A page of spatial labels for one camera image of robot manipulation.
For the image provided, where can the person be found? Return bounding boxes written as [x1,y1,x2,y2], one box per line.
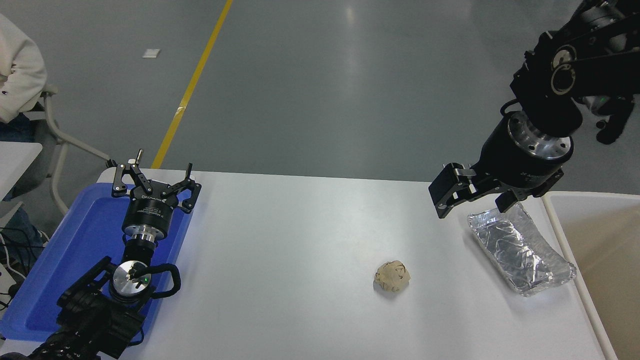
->
[0,12,49,266]

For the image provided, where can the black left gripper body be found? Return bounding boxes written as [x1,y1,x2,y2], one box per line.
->
[122,181,184,236]

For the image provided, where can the blue plastic tray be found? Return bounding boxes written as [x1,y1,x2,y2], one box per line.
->
[0,182,196,343]

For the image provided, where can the large pale bin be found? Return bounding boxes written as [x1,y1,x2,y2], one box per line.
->
[541,191,640,360]

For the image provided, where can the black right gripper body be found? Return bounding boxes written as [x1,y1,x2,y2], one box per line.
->
[471,117,566,201]

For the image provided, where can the small white side table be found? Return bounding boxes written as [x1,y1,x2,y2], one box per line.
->
[0,141,44,201]

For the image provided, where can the white frame chair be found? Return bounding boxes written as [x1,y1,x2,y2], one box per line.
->
[22,84,117,217]

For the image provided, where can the black cables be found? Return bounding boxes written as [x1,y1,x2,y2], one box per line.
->
[0,227,49,310]

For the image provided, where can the crumpled tan paper ball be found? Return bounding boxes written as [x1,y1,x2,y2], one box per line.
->
[373,259,412,294]

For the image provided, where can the silver foil tray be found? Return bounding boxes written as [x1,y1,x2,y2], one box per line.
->
[467,201,578,298]

